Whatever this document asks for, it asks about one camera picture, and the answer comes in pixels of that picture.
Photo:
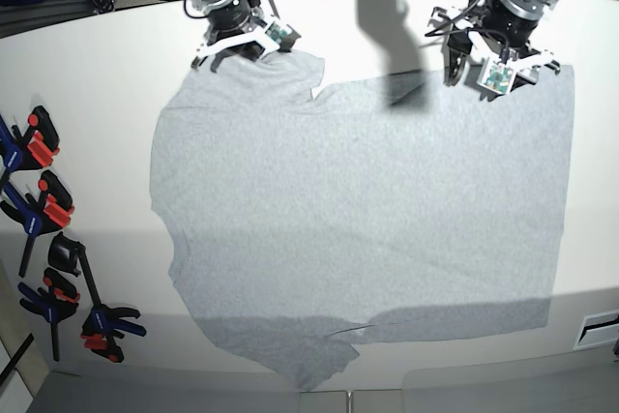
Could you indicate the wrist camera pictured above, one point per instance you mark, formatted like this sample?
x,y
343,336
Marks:
x,y
276,32
496,77

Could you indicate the grey T-shirt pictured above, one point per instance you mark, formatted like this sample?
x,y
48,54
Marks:
x,y
309,220

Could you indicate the blue bar clamp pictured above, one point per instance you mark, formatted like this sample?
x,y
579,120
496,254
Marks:
x,y
48,213
29,151

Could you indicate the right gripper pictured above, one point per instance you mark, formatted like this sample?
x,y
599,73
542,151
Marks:
x,y
236,26

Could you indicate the lower left blue clamp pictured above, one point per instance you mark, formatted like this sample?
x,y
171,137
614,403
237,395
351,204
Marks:
x,y
55,303

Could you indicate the long black bar clamp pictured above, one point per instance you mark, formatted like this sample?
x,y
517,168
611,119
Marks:
x,y
103,324

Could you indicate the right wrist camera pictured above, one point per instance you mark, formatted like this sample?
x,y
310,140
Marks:
x,y
276,32

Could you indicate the black strip at edge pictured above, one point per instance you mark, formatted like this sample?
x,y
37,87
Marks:
x,y
14,360

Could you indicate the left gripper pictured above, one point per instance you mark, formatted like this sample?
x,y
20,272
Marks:
x,y
496,29

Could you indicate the top blue bar clamp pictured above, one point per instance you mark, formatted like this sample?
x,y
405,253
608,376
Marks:
x,y
29,151

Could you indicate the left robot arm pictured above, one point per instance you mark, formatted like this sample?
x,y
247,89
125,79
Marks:
x,y
495,34

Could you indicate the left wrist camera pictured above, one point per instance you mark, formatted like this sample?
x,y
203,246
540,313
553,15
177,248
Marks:
x,y
496,77

